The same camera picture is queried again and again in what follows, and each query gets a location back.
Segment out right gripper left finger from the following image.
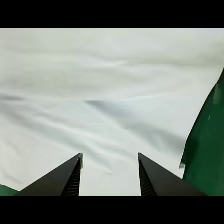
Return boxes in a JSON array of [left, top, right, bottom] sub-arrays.
[[18, 152, 84, 197]]

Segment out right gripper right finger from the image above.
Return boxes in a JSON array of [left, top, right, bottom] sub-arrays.
[[137, 152, 208, 197]]

